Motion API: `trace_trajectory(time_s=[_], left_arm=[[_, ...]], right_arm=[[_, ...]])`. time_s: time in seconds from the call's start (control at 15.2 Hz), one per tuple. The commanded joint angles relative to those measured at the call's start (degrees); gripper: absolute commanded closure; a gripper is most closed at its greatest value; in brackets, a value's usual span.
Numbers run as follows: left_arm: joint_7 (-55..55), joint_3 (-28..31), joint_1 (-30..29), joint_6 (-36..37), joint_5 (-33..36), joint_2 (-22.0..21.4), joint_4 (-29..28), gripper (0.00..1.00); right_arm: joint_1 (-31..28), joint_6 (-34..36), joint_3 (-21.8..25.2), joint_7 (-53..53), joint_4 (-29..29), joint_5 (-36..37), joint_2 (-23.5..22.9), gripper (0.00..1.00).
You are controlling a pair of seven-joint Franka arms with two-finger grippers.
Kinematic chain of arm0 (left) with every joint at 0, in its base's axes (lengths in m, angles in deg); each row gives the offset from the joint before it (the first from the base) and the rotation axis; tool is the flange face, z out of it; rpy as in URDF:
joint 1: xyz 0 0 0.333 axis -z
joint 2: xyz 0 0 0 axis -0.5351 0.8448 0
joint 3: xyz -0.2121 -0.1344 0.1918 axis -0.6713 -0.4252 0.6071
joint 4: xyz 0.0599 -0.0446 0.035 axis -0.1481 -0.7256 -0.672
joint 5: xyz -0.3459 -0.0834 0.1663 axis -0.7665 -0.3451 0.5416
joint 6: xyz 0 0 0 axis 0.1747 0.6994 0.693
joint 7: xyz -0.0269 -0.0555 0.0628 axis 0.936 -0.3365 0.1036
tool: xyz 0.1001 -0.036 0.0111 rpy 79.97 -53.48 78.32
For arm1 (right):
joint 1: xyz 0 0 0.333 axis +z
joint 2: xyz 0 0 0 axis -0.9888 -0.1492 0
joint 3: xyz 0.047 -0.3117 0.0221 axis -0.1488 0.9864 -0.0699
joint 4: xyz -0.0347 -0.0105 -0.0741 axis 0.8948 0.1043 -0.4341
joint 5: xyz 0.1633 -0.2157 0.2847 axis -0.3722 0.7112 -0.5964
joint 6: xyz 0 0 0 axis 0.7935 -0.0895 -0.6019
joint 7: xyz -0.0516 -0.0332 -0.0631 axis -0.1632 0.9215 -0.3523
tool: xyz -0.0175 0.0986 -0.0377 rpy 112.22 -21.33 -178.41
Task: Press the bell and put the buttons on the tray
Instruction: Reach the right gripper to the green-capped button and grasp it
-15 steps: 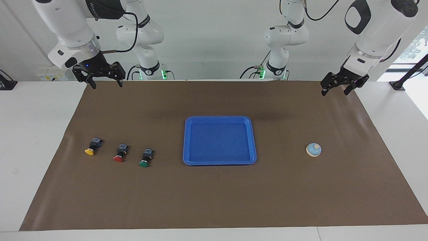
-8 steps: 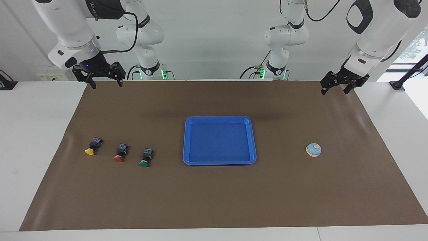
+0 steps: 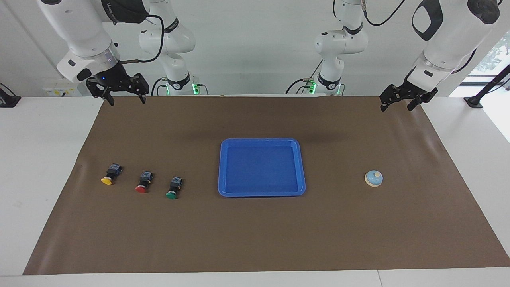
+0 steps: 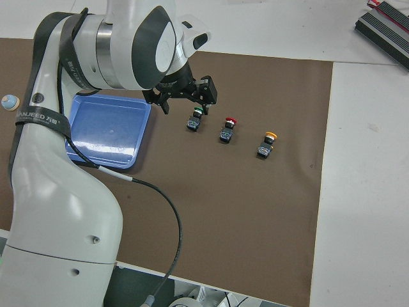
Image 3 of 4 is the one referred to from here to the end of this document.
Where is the yellow push button switch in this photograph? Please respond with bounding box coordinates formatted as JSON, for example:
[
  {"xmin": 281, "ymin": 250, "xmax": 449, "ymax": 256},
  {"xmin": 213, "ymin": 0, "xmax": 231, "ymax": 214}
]
[{"xmin": 101, "ymin": 163, "xmax": 123, "ymax": 185}]

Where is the red push button switch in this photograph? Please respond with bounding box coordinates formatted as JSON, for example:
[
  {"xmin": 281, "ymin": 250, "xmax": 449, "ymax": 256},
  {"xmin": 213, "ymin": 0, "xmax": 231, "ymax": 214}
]
[{"xmin": 135, "ymin": 171, "xmax": 154, "ymax": 194}]

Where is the green push button switch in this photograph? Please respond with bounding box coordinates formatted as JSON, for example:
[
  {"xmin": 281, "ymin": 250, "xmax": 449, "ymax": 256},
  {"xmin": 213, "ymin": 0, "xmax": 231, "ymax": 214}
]
[{"xmin": 165, "ymin": 177, "xmax": 184, "ymax": 200}]

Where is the light blue desk bell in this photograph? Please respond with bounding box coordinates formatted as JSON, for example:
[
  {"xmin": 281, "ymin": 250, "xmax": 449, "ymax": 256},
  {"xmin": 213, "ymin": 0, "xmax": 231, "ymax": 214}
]
[{"xmin": 364, "ymin": 170, "xmax": 384, "ymax": 188}]

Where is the blue plastic tray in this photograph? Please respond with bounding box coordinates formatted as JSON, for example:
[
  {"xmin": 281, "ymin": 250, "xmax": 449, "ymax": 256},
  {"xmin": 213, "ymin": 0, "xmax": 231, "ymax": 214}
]
[{"xmin": 218, "ymin": 138, "xmax": 306, "ymax": 197}]

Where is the black angled stand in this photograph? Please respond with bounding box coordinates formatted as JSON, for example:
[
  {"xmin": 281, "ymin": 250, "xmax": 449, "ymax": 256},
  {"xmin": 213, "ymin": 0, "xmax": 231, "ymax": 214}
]
[{"xmin": 464, "ymin": 64, "xmax": 510, "ymax": 109}]

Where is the bright window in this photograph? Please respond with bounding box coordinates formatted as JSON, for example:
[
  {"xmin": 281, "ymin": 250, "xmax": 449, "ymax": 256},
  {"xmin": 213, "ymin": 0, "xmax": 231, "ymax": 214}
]
[{"xmin": 466, "ymin": 32, "xmax": 510, "ymax": 76}]

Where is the brown table mat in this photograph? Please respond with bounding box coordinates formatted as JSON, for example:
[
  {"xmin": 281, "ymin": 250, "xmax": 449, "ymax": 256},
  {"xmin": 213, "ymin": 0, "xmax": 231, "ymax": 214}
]
[{"xmin": 23, "ymin": 96, "xmax": 510, "ymax": 275}]

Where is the white wall outlet box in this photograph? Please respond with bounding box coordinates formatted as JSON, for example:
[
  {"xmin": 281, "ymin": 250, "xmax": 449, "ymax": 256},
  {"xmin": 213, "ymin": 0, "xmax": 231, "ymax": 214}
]
[{"xmin": 43, "ymin": 78, "xmax": 82, "ymax": 97}]

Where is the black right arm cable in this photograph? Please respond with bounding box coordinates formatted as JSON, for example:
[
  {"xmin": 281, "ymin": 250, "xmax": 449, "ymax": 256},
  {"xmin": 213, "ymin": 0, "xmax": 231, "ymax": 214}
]
[{"xmin": 120, "ymin": 14, "xmax": 165, "ymax": 64}]

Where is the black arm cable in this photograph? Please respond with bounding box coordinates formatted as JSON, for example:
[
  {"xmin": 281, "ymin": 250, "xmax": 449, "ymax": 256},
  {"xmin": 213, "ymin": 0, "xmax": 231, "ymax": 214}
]
[
  {"xmin": 361, "ymin": 0, "xmax": 479, "ymax": 74},
  {"xmin": 120, "ymin": 14, "xmax": 165, "ymax": 64}
]

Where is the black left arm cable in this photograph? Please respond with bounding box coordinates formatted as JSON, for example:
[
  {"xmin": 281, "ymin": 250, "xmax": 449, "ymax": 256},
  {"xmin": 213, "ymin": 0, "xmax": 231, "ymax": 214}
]
[{"xmin": 361, "ymin": 0, "xmax": 479, "ymax": 74}]

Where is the grey base cable with connector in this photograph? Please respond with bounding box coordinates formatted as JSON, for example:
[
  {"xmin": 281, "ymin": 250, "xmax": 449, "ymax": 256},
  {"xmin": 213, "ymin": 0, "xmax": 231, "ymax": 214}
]
[{"xmin": 302, "ymin": 60, "xmax": 323, "ymax": 82}]

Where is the black table clamp mount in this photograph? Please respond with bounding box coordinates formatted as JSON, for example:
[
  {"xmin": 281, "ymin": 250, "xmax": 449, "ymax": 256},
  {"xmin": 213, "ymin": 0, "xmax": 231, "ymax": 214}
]
[{"xmin": 0, "ymin": 83, "xmax": 21, "ymax": 108}]

